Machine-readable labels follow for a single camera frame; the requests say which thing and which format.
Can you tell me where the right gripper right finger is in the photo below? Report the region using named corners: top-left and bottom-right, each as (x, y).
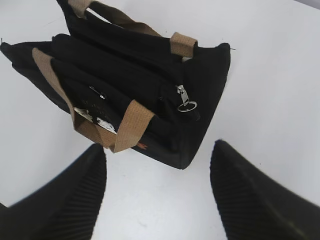
top-left (210, 140), bottom-right (320, 240)

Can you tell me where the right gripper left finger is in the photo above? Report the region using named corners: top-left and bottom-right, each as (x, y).
top-left (0, 143), bottom-right (107, 240)

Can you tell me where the silver zipper pull with ring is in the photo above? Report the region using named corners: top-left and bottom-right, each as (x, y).
top-left (176, 85), bottom-right (198, 113)

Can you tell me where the black canvas tote bag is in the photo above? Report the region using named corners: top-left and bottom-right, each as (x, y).
top-left (0, 0), bottom-right (231, 170)

